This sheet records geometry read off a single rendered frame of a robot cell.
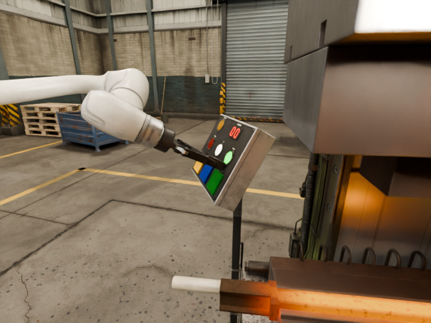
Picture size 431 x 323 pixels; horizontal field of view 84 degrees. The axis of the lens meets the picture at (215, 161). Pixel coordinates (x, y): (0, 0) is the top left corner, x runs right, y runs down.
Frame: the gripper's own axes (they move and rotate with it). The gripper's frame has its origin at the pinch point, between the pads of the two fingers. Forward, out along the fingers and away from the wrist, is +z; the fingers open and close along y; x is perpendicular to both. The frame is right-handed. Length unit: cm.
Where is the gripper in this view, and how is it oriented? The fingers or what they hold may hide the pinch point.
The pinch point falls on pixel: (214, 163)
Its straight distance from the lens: 79.4
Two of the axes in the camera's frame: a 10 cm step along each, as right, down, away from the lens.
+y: 3.1, 3.1, -9.0
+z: 8.2, 3.9, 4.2
